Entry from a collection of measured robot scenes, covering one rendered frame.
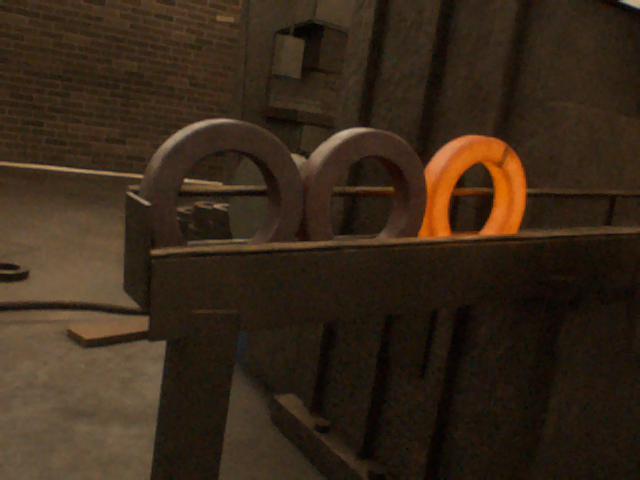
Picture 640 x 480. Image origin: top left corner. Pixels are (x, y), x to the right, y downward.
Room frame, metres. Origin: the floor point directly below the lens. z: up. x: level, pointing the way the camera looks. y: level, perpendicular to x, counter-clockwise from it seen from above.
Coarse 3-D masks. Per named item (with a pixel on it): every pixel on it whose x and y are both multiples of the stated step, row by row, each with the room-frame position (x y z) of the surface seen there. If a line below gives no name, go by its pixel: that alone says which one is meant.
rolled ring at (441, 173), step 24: (456, 144) 0.88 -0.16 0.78; (480, 144) 0.89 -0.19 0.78; (504, 144) 0.92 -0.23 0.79; (432, 168) 0.87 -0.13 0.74; (456, 168) 0.87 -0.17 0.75; (504, 168) 0.92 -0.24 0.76; (432, 192) 0.85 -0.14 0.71; (504, 192) 0.94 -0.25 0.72; (432, 216) 0.85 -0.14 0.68; (504, 216) 0.94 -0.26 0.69
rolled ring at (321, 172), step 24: (336, 144) 0.77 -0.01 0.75; (360, 144) 0.79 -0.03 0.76; (384, 144) 0.81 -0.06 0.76; (312, 168) 0.77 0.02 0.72; (336, 168) 0.77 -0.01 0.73; (408, 168) 0.83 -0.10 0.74; (312, 192) 0.76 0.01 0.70; (408, 192) 0.84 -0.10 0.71; (312, 216) 0.76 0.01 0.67; (408, 216) 0.84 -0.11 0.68; (312, 240) 0.76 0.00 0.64; (336, 240) 0.78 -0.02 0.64
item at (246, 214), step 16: (304, 160) 2.21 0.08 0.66; (240, 176) 2.28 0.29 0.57; (256, 176) 2.17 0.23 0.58; (240, 208) 2.25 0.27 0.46; (256, 208) 2.15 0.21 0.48; (240, 224) 2.23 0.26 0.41; (256, 224) 2.13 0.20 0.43; (256, 336) 1.95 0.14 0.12; (272, 336) 1.87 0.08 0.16; (288, 336) 1.79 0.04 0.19; (256, 352) 1.94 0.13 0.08; (272, 352) 1.86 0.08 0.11; (288, 352) 1.78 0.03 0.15; (256, 368) 1.92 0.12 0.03; (272, 368) 1.84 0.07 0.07; (288, 368) 1.77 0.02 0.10; (272, 384) 1.83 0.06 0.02; (288, 384) 1.76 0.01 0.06
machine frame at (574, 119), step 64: (384, 0) 1.56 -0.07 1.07; (448, 0) 1.37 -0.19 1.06; (512, 0) 1.20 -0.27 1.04; (576, 0) 1.15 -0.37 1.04; (384, 64) 1.54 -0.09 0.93; (448, 64) 1.36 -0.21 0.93; (512, 64) 1.21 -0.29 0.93; (576, 64) 1.17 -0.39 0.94; (384, 128) 1.51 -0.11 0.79; (448, 128) 1.33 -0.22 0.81; (512, 128) 1.19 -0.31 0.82; (576, 128) 1.11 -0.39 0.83; (384, 320) 1.37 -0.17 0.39; (448, 320) 1.21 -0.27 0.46; (576, 320) 1.17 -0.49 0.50; (320, 384) 1.56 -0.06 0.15; (384, 384) 1.38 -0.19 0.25; (448, 384) 1.20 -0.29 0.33; (576, 384) 1.19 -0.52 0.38; (320, 448) 1.44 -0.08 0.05; (384, 448) 1.35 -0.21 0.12; (448, 448) 1.19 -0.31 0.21; (576, 448) 1.22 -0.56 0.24
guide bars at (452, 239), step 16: (352, 240) 0.77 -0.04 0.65; (368, 240) 0.78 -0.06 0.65; (384, 240) 0.80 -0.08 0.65; (400, 240) 0.81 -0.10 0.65; (416, 240) 0.82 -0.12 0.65; (432, 240) 0.83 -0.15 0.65; (448, 240) 0.85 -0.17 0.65; (464, 240) 0.86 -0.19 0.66; (480, 240) 0.88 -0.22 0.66; (496, 240) 0.90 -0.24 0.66; (512, 240) 0.91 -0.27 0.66; (160, 256) 0.64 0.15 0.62; (176, 256) 0.65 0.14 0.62; (192, 256) 0.66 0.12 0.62; (208, 256) 0.67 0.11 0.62
